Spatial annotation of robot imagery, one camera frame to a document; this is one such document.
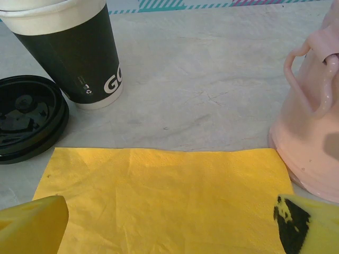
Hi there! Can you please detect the black paper cup stack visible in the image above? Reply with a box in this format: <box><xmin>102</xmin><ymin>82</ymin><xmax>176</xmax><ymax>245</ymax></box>
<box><xmin>0</xmin><ymin>0</ymin><xmax>124</xmax><ymax>111</ymax></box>

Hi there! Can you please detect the yellow paper napkin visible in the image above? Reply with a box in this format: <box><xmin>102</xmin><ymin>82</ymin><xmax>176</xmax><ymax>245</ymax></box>
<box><xmin>31</xmin><ymin>147</ymin><xmax>295</xmax><ymax>254</ymax></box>

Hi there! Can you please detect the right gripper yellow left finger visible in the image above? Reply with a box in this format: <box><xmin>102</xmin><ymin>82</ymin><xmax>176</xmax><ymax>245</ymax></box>
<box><xmin>0</xmin><ymin>195</ymin><xmax>69</xmax><ymax>254</ymax></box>

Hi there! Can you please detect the pink cup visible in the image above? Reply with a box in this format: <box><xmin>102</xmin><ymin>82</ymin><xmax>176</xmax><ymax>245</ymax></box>
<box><xmin>267</xmin><ymin>0</ymin><xmax>339</xmax><ymax>204</ymax></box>

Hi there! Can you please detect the black plastic cup lid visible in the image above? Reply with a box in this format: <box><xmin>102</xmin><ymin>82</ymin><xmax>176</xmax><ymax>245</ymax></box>
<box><xmin>0</xmin><ymin>75</ymin><xmax>70</xmax><ymax>165</ymax></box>

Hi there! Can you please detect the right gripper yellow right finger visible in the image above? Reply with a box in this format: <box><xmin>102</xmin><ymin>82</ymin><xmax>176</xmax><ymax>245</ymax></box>
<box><xmin>273</xmin><ymin>194</ymin><xmax>339</xmax><ymax>254</ymax></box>

